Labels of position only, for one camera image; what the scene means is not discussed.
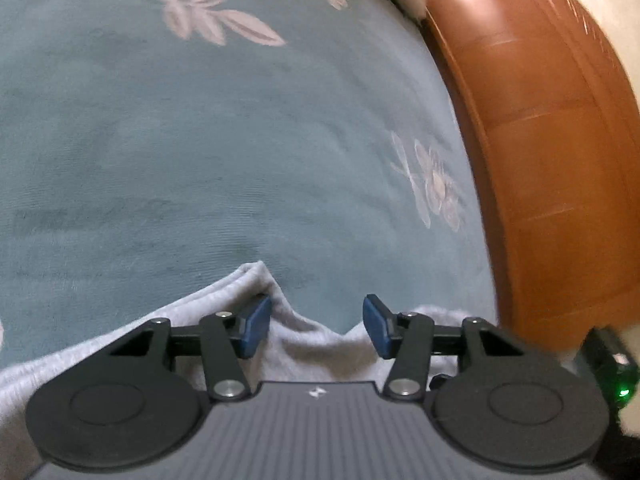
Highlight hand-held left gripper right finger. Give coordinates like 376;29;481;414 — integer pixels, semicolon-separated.
364;295;561;402

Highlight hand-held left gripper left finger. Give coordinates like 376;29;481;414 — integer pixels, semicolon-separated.
65;295;272;402

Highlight grey drawstring pants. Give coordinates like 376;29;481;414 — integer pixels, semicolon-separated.
0;260;463;480

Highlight wooden headboard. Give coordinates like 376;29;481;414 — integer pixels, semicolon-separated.
420;0;640;356

